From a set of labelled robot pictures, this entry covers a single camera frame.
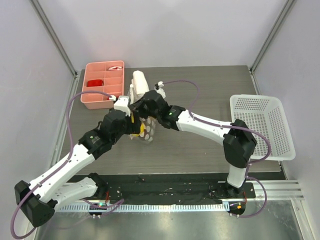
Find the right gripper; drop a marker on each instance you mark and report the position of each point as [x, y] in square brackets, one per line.
[141, 107]

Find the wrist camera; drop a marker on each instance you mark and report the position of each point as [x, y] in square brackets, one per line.
[122, 104]
[158, 87]

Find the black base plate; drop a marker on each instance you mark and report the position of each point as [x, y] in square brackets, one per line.
[172, 189]

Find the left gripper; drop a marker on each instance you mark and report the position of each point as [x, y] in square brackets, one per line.
[133, 127]

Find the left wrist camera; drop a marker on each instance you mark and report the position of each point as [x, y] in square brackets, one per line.
[122, 104]

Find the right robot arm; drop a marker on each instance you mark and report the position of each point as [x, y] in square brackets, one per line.
[235, 137]

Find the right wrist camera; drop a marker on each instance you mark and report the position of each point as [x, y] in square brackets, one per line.
[158, 87]

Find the aluminium rail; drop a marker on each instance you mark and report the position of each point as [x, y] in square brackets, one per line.
[258, 191]

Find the rolled white towel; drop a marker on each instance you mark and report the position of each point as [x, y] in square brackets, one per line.
[140, 82]

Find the red white item in tray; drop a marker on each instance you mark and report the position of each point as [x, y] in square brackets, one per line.
[115, 68]

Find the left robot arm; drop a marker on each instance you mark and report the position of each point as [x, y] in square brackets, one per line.
[41, 197]

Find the pink compartment tray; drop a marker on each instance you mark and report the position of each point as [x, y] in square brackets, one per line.
[105, 76]

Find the polka dot zip top bag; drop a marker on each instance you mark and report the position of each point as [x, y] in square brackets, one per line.
[148, 125]

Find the white perforated basket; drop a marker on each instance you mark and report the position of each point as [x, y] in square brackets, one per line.
[265, 115]

